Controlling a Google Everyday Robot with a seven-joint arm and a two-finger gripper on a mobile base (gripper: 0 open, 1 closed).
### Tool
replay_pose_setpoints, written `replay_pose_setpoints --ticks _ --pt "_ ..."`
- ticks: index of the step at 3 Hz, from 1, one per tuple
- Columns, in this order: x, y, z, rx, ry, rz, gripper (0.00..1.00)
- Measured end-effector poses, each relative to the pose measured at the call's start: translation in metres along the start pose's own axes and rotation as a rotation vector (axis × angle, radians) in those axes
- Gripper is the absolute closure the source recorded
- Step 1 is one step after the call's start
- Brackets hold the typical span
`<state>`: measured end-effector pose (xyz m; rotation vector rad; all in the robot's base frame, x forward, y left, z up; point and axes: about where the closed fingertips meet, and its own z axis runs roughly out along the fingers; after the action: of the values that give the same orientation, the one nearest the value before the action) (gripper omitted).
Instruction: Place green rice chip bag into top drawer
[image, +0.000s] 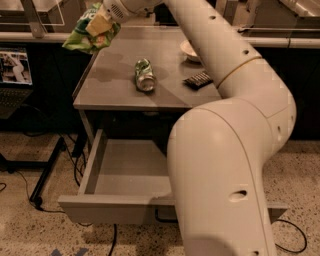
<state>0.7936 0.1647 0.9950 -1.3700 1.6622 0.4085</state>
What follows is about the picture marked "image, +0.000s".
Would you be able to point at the grey open drawer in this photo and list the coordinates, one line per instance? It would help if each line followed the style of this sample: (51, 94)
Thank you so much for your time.
(116, 180)

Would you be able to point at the white paper bowl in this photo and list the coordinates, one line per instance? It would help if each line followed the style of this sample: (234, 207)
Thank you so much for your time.
(187, 49)

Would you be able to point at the grey metal table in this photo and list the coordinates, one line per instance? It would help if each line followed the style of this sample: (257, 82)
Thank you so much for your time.
(107, 97)

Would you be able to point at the black laptop stand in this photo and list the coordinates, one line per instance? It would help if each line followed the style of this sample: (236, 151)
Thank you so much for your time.
(46, 167)

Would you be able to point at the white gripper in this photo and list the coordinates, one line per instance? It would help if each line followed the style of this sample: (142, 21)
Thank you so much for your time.
(115, 10)

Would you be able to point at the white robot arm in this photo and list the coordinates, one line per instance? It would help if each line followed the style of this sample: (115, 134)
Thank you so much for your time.
(256, 106)

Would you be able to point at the laptop computer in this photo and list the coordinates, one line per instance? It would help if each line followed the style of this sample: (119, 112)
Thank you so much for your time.
(16, 83)

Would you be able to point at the green soda can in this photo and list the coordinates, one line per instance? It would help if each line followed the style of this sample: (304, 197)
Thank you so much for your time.
(144, 76)

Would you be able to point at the green rice chip bag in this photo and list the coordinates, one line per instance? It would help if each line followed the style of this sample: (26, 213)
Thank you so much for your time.
(81, 40)

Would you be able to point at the black drawer handle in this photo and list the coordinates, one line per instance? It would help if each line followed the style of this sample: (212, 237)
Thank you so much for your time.
(163, 220)

